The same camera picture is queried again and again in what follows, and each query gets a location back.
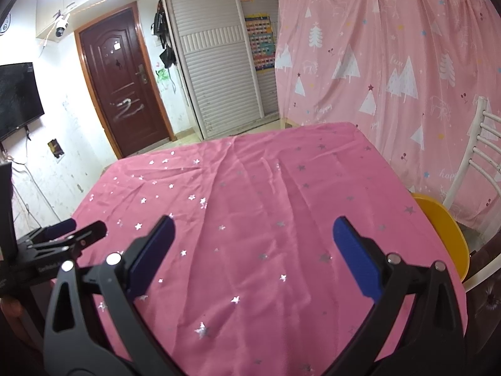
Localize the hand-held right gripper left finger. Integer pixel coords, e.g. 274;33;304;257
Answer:
43;215;184;376

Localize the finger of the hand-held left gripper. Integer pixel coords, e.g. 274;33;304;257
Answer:
29;220;108;261
18;219;77;243

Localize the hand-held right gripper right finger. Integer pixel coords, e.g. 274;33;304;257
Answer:
325;216;467;376

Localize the pink star tablecloth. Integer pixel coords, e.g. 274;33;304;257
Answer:
70;122;468;376

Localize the dark tufted seat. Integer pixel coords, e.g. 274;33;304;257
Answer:
466;239;501;376

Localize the dark brown door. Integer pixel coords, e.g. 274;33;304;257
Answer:
74;2;173;159

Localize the white metal chair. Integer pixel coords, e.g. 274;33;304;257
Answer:
442;96;501;212

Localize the white louvered wardrobe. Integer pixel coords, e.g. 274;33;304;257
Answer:
161;0;282;139

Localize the pink tree print curtain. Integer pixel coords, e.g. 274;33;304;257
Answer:
274;0;501;239

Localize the black hanging bag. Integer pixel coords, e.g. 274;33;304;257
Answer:
159;45;177;69
152;0;167;48

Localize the colourful grid poster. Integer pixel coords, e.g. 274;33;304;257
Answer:
245;13;278;72

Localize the black wall television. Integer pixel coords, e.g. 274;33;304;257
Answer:
0;62;45;142

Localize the white security camera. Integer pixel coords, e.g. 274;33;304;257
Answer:
54;13;72;38

